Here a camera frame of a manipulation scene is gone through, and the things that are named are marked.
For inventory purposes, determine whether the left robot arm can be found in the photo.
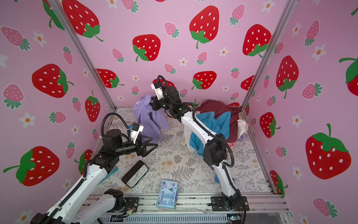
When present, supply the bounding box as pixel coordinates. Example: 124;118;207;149
30;113;158;224

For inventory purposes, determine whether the black rectangular clock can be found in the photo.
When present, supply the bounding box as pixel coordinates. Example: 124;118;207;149
121;161;149;189

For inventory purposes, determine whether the lavender purple cloth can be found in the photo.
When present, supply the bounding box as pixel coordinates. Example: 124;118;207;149
132;95;169;143

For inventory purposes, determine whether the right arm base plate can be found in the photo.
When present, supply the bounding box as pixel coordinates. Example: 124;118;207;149
208;196;250;212

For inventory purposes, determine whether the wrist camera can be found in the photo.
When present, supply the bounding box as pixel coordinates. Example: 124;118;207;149
151;82;164;100
129;123;144;143

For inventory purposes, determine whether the cream printed cloth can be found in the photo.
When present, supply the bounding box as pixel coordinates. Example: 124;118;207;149
181;131;192;147

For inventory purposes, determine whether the aluminium frame rail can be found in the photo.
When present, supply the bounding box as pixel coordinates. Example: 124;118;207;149
124;192;289;215

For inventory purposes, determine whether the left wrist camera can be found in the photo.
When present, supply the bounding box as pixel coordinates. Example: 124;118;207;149
129;123;144;143

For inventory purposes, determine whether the maroon cloth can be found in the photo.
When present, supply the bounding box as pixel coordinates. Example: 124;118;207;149
196;100;242;143

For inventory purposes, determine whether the light blue wipes packet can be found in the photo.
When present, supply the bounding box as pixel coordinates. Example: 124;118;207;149
156;180;178;210

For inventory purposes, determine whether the blue tape dispenser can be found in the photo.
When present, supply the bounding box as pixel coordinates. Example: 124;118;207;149
214;174;220;183

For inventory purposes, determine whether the teal flat tool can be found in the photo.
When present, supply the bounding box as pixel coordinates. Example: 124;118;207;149
99;167;118;185

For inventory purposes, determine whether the white cloth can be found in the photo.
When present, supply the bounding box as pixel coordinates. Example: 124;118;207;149
237;119;249;142

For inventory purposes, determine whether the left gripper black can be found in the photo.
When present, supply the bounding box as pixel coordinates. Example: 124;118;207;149
115;135;158;159

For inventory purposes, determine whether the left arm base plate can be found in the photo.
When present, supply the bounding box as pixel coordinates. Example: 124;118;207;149
108;197;139;213

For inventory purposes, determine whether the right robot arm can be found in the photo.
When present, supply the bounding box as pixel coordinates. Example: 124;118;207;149
151;75;247;213

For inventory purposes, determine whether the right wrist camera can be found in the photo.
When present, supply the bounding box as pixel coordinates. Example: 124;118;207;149
151;82;164;100

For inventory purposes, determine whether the teal blue cloth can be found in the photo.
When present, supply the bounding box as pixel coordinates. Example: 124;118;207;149
190;112;231;156

